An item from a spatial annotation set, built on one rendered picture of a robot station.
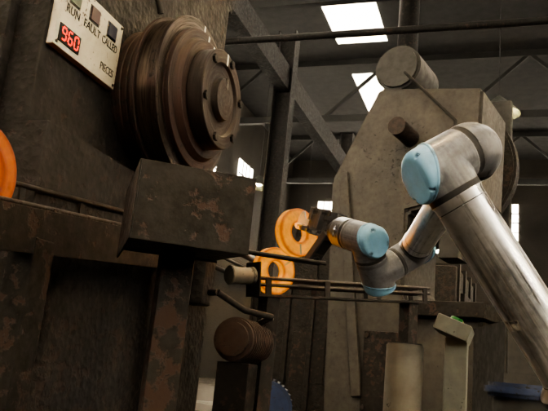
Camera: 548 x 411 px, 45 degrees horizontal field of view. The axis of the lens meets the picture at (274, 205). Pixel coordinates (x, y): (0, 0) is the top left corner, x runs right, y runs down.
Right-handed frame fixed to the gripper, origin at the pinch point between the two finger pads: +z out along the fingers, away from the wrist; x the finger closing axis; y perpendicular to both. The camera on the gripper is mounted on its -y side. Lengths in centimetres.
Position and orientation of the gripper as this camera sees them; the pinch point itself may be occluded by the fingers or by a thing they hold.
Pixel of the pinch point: (297, 227)
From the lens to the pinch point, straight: 212.8
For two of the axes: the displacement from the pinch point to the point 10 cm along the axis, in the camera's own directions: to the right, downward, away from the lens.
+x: -7.9, -2.2, -5.7
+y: 2.6, -9.6, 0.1
